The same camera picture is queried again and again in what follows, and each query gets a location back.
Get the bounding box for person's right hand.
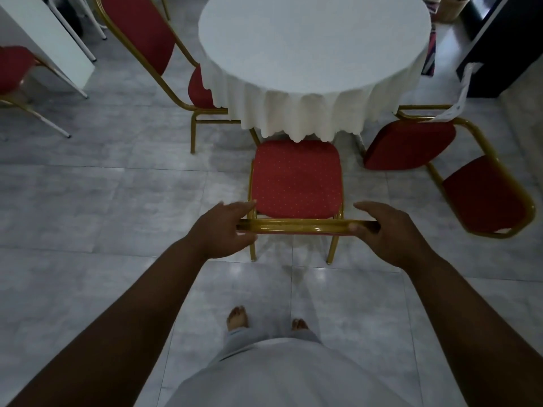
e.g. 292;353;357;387
347;200;437;272

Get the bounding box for person's left hand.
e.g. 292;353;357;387
188;200;258;261

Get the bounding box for red cushioned gold frame chair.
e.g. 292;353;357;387
236;139;381;266
93;0;262;155

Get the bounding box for red gold chair legs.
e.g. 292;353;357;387
363;62;537;239

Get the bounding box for red chair white legs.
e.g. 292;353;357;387
0;45;73;139

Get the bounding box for person's left forearm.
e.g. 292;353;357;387
8;237;209;407

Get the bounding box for person's right forearm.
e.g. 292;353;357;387
405;254;543;407

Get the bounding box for person's left foot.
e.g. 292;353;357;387
226;305;249;332

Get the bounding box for red navy striped rug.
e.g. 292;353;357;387
421;23;438;77

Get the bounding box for round table white tablecloth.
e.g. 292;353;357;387
198;0;432;144

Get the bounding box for beige woven plant pot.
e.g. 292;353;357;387
432;0;472;24

